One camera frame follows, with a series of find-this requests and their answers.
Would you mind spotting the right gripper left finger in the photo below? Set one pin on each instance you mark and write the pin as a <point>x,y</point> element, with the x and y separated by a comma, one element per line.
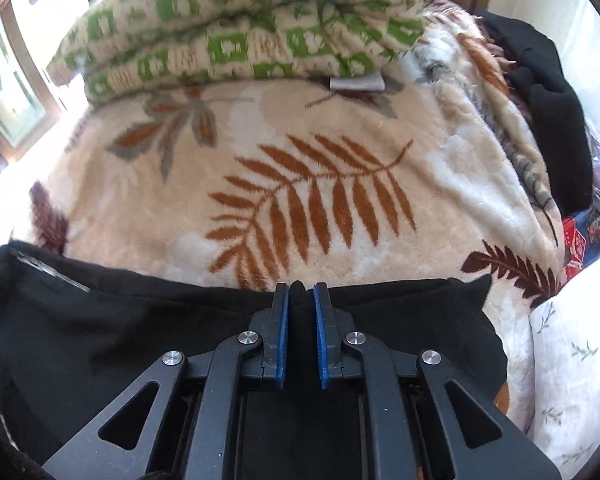
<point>185,415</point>

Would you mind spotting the green patterned folded quilt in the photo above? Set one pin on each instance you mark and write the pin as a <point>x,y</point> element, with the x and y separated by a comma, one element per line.
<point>121,47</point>

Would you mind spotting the leaf-patterned beige blanket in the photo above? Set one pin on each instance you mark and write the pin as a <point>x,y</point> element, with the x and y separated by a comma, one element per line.
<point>247,184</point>

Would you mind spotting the black pants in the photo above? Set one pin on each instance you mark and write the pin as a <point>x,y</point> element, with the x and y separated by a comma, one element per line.
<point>74,335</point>

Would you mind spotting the white floral pillow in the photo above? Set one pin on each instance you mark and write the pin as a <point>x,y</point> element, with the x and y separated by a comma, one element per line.
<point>566,345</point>

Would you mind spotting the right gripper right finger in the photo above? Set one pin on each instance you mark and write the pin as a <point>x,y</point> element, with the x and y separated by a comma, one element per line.
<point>419,416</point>

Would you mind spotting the red patterned bag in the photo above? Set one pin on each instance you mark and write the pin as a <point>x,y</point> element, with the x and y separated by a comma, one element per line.
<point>582,241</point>

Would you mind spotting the black garment by wall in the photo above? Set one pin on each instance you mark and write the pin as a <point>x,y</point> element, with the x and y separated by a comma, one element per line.
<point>556,113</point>

